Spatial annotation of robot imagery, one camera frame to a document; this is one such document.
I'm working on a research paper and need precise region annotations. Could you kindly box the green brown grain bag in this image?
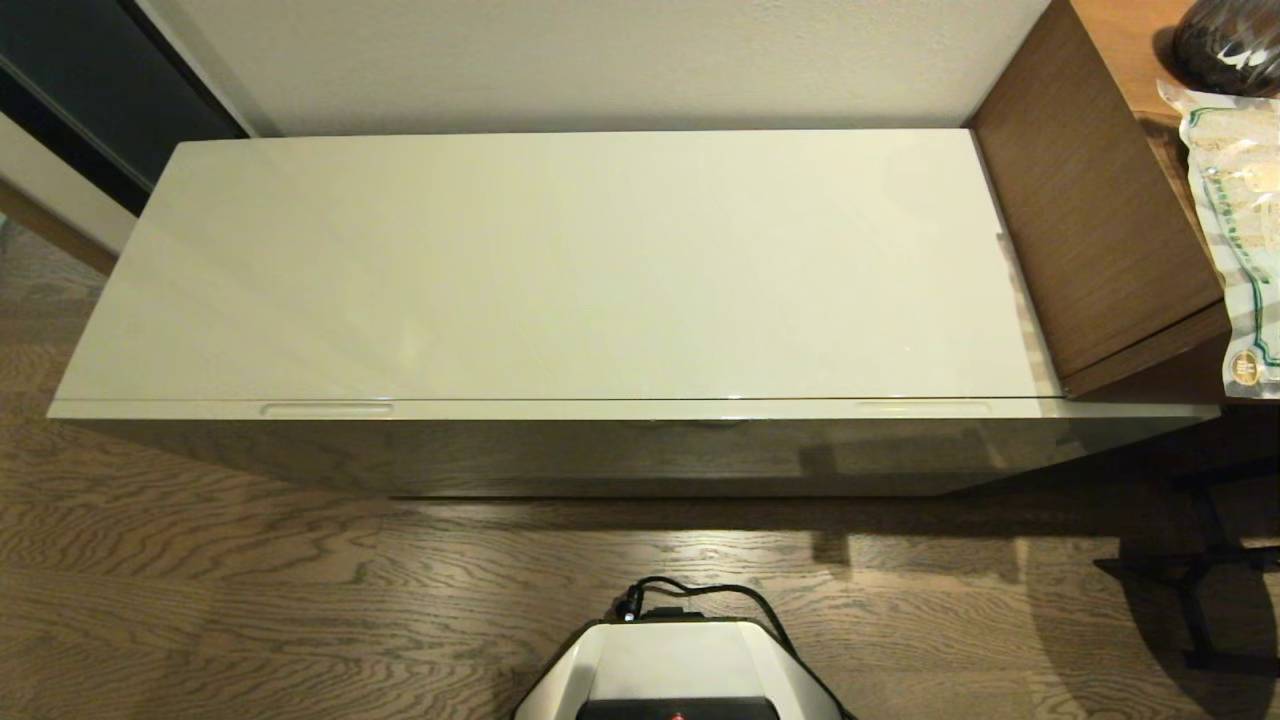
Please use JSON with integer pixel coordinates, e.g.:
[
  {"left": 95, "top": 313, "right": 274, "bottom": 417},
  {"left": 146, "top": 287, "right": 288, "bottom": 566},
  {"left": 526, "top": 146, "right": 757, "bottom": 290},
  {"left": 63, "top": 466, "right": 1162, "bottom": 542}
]
[{"left": 1157, "top": 79, "right": 1280, "bottom": 402}]

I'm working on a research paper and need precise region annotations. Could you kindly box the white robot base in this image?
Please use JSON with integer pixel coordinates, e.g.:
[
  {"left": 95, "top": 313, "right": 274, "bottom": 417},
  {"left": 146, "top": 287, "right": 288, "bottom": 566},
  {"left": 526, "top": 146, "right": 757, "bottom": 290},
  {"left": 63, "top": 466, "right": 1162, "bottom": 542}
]
[{"left": 511, "top": 617, "right": 853, "bottom": 720}]

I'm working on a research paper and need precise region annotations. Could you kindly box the white glossy cabinet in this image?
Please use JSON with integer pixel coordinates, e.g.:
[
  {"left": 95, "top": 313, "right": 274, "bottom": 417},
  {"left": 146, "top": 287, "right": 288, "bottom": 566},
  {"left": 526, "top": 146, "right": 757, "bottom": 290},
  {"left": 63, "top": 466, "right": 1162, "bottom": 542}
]
[{"left": 48, "top": 128, "right": 1223, "bottom": 421}]

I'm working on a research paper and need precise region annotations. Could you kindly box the brown wooden desk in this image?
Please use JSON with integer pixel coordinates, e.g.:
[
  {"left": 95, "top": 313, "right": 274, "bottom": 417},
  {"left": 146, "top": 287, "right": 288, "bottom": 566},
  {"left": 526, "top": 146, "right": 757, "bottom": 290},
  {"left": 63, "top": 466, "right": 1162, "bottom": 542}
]
[{"left": 966, "top": 0, "right": 1280, "bottom": 406}]

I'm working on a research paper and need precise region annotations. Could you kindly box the black metal stand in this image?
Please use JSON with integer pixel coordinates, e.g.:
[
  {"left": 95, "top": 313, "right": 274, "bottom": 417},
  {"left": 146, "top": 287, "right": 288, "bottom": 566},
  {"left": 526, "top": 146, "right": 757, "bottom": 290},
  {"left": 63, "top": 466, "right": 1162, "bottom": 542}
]
[{"left": 1093, "top": 458, "right": 1280, "bottom": 673}]

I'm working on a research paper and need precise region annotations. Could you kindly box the dark glass vase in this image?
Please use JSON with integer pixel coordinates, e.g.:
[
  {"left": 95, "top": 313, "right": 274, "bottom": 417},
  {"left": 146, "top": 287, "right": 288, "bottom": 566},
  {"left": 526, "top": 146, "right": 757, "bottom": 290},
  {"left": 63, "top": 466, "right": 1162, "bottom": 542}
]
[{"left": 1171, "top": 0, "right": 1280, "bottom": 99}]

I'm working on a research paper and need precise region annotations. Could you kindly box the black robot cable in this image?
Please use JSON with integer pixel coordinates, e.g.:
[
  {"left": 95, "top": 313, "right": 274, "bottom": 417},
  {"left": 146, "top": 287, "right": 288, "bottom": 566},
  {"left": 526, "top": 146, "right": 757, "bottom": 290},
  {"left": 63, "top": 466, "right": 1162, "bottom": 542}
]
[{"left": 611, "top": 576, "right": 853, "bottom": 720}]

